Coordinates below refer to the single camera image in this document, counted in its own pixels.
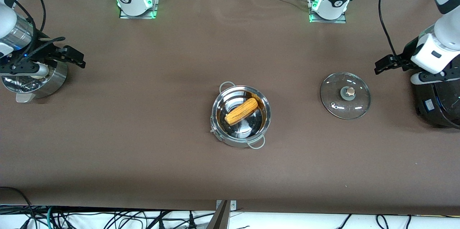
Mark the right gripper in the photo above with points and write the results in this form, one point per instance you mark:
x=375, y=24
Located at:
x=44, y=55

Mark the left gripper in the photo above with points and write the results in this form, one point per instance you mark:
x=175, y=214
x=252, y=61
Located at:
x=403, y=59

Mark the glass pot lid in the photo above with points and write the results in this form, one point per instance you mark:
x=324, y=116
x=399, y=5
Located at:
x=339, y=106

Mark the yellow corn cob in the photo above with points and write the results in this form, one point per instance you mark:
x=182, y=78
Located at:
x=241, y=111

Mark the stainless steel steamer pot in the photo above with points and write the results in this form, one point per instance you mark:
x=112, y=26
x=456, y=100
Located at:
x=54, y=79

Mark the black rice cooker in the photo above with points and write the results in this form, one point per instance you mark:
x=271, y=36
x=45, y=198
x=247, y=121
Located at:
x=438, y=103

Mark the aluminium profile beam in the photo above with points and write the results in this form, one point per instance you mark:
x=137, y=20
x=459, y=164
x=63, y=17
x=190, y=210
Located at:
x=220, y=218

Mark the small metal bracket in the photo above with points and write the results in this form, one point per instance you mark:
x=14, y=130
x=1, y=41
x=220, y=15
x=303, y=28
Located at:
x=233, y=205

